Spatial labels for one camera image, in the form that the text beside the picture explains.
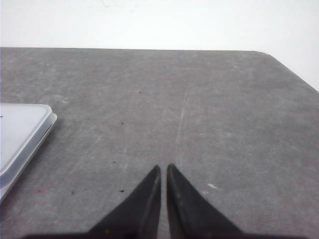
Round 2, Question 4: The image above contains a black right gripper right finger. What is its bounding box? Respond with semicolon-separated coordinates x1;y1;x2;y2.
166;163;244;239

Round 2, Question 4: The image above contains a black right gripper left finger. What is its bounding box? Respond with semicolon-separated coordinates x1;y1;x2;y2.
86;165;161;239

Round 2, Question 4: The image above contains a silver digital kitchen scale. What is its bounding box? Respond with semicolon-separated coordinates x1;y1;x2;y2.
0;103;57;202

